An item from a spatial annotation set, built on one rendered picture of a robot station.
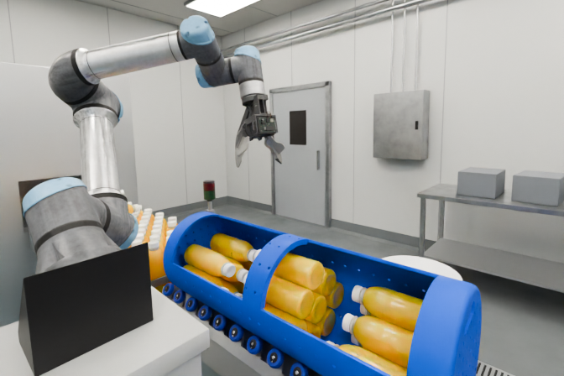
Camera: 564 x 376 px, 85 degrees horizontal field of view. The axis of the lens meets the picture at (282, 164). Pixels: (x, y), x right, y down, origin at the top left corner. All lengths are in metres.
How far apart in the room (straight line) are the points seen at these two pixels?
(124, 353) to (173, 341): 0.08
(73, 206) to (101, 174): 0.20
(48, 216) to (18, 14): 4.87
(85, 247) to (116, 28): 5.27
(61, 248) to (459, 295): 0.71
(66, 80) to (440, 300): 1.00
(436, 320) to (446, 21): 3.80
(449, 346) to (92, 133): 0.94
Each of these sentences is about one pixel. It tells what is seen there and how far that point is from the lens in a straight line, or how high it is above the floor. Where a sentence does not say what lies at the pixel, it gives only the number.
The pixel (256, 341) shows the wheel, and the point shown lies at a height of 0.98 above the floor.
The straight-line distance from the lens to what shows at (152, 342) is 0.69.
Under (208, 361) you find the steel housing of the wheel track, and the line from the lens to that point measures 1.11.
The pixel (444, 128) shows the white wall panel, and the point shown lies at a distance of 4.05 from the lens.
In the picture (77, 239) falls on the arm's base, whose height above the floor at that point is 1.34.
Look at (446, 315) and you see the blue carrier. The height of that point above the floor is 1.21.
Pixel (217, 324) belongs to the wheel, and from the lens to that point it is 1.04.
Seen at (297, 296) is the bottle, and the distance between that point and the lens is 0.80.
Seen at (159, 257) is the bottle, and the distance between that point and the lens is 1.31.
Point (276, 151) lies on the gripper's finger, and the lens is 0.95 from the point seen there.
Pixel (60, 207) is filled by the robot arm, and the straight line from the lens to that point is 0.74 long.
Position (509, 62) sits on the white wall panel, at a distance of 3.98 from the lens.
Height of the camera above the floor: 1.53
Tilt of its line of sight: 7 degrees down
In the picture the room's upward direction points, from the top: 1 degrees counter-clockwise
